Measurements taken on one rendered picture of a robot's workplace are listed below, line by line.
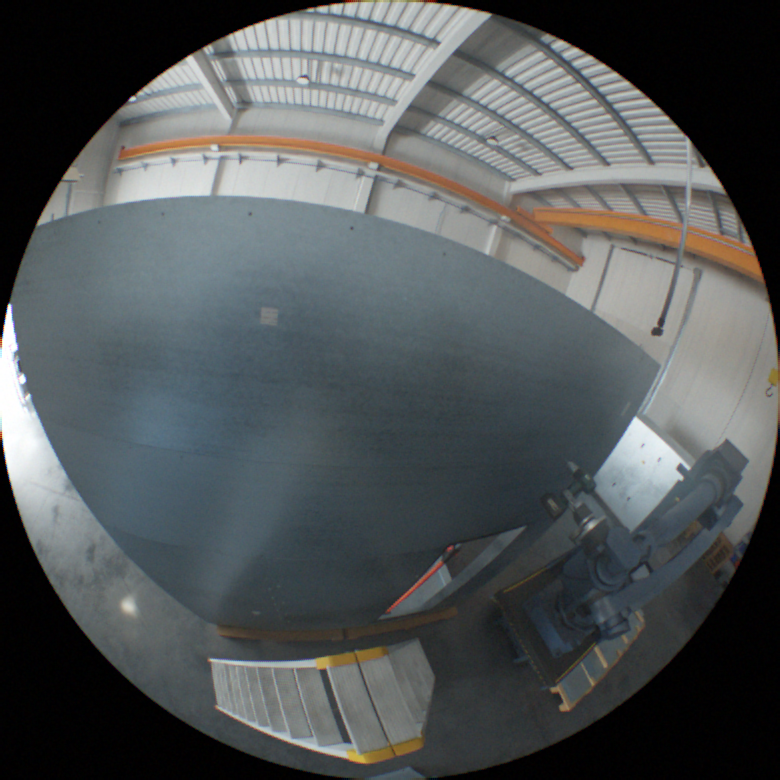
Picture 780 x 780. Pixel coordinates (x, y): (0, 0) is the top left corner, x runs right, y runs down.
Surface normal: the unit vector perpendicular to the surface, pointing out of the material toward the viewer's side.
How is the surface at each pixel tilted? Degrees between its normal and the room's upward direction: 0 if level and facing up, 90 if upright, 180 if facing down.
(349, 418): 90
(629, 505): 90
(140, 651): 0
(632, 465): 90
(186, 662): 0
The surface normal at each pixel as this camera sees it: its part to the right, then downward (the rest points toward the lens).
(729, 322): -0.94, -0.10
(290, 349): 0.24, 0.51
